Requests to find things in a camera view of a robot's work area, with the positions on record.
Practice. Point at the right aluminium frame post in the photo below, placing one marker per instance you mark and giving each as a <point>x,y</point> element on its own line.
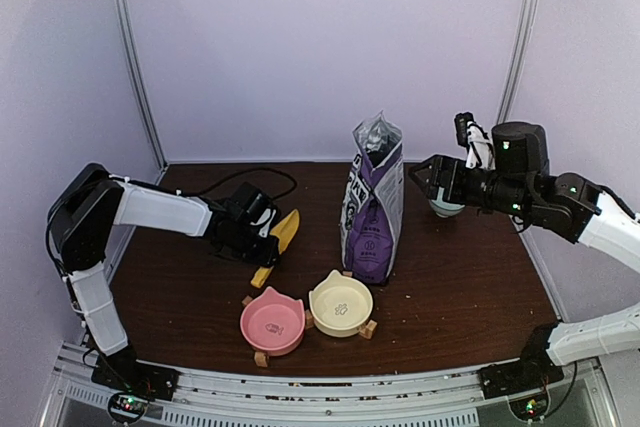
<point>524,27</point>

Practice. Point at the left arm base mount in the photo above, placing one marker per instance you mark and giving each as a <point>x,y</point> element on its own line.
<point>123,371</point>

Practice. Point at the front aluminium rail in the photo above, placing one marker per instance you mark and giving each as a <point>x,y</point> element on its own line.
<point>440,398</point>

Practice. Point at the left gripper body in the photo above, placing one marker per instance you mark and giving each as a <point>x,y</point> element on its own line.
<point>243,247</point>

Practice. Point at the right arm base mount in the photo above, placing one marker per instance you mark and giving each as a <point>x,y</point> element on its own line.
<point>532,370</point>

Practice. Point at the pink cat-shaped bowl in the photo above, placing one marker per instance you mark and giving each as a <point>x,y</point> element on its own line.
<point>273,323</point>

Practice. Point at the yellow plastic scoop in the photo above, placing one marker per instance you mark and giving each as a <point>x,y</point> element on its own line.
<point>284,231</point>

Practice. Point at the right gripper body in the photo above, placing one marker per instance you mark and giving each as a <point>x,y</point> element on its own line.
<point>458,192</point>

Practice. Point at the aluminium frame post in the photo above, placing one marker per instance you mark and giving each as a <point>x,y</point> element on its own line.
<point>524,27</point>
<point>137,82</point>

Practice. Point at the purple pet food bag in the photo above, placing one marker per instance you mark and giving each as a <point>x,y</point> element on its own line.
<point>373,204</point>

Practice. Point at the left aluminium frame post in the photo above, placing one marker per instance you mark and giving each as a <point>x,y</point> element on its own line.
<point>137,82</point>

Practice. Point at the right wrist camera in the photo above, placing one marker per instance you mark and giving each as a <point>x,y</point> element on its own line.
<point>476,141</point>

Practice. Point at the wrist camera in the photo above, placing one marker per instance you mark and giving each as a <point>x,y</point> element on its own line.
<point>476,141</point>
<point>263,225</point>

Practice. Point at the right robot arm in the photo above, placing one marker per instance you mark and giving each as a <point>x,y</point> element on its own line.
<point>507,171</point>

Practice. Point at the light blue ceramic bowl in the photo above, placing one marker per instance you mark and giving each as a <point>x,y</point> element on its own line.
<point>445,209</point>

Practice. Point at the cream cat-shaped bowl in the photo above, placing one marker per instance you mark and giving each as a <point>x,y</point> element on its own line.
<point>340,305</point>

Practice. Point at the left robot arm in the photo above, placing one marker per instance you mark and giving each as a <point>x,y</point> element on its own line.
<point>80,223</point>

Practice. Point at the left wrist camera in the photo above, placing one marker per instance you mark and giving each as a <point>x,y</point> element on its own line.
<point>263,225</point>

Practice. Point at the wooden bowl stand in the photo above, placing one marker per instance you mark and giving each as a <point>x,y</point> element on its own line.
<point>261,359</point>

